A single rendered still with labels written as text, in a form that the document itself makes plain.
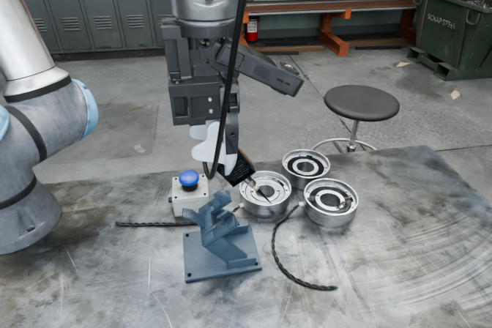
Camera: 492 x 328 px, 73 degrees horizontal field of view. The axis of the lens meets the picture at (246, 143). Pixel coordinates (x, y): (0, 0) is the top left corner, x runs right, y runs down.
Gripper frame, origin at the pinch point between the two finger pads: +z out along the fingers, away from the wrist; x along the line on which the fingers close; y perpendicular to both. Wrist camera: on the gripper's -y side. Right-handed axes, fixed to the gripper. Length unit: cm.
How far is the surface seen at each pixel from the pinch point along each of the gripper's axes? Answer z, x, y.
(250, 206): 17.0, -7.0, -4.7
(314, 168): 17.0, -16.0, -21.0
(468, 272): 19.8, 12.1, -37.9
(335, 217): 16.5, -0.7, -19.3
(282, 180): 16.8, -13.0, -12.7
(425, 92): 99, -198, -203
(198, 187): 15.5, -12.4, 4.8
